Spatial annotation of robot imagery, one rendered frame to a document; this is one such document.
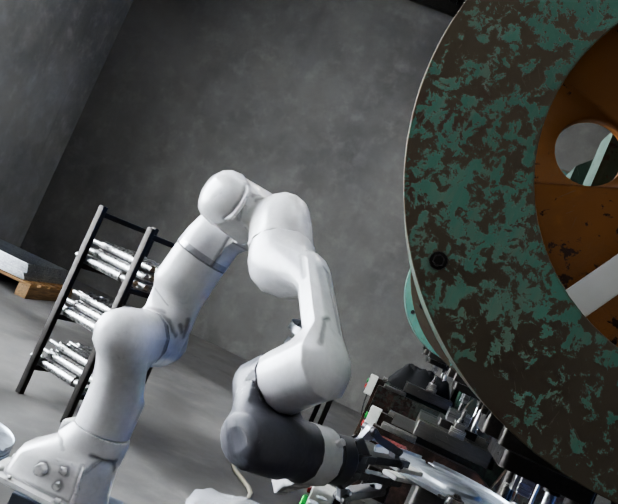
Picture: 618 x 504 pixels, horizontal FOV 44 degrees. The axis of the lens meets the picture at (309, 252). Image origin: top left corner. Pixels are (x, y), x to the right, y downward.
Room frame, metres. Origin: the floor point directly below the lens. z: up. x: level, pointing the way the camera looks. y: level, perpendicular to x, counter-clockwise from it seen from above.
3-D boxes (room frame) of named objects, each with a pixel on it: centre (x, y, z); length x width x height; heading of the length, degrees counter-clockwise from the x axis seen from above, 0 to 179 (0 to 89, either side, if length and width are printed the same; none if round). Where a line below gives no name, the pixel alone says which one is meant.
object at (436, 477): (1.38, -0.40, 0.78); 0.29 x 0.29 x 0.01
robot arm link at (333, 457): (1.14, -0.11, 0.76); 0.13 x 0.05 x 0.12; 43
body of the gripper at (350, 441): (1.18, -0.18, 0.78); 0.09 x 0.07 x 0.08; 133
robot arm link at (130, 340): (1.45, 0.24, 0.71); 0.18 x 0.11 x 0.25; 162
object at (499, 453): (1.36, -0.53, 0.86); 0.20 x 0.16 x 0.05; 171
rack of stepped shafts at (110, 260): (3.69, 0.74, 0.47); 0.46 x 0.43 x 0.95; 61
